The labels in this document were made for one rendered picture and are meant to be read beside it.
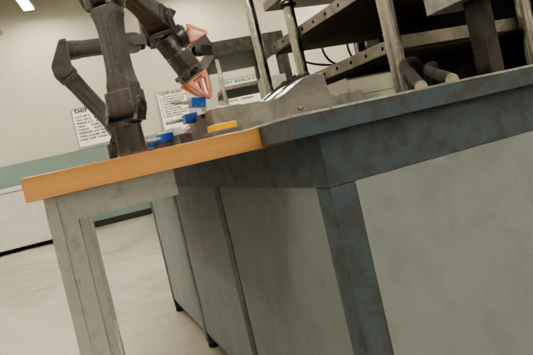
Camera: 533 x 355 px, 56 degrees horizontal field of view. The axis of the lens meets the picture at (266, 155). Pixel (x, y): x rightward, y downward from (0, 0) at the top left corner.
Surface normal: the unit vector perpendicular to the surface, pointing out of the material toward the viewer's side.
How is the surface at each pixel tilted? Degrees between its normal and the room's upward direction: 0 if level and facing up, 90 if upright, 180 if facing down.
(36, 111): 90
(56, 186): 90
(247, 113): 90
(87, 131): 90
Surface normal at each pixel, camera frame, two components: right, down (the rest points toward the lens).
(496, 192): 0.37, -0.06
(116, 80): -0.29, 0.06
